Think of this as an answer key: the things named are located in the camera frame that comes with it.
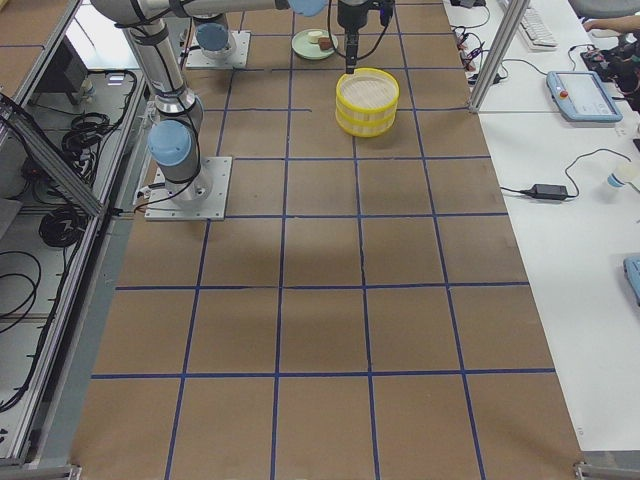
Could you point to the brown bun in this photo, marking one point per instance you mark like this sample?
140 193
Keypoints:
326 43

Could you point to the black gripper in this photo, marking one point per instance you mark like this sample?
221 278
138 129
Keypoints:
349 14

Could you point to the black power adapter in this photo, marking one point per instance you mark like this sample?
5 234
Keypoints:
547 192

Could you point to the white steamed bun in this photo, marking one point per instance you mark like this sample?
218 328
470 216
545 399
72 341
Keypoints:
313 36

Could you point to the blue teach pendant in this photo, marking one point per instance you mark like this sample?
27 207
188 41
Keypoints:
581 97

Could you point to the paper cup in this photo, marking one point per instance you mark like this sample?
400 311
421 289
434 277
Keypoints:
620 179

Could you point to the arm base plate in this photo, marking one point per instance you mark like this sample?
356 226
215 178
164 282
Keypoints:
204 199
233 57

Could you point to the aluminium frame post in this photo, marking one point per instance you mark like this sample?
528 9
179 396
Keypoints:
500 44

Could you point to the white keyboard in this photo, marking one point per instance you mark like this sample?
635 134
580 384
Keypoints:
535 32

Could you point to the light green plate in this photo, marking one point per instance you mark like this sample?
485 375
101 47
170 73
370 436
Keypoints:
305 50

